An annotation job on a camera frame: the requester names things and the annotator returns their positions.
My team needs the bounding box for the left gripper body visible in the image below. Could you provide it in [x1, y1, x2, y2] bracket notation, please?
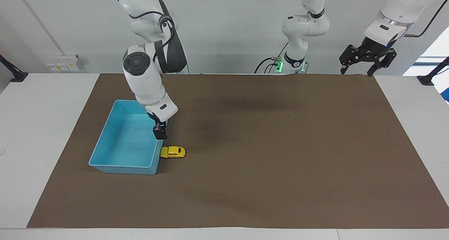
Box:
[355, 36, 397, 59]

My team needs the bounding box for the yellow toy beetle car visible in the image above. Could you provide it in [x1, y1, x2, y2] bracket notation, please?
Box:
[160, 146, 186, 159]

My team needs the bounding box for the light blue plastic bin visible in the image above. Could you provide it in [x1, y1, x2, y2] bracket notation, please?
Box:
[88, 100, 169, 175]

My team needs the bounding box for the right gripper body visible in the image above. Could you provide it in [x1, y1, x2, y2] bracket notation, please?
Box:
[147, 112, 168, 129]

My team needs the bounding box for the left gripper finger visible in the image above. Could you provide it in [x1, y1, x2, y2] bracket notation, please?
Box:
[339, 44, 363, 75]
[367, 49, 397, 77]

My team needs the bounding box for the black stand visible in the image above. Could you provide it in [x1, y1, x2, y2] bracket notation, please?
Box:
[417, 56, 449, 86]
[0, 54, 29, 83]

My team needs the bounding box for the white wall socket box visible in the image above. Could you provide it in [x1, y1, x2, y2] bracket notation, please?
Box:
[46, 54, 85, 72]

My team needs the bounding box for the black cable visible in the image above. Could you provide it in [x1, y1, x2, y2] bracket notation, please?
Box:
[403, 0, 449, 38]
[254, 41, 290, 74]

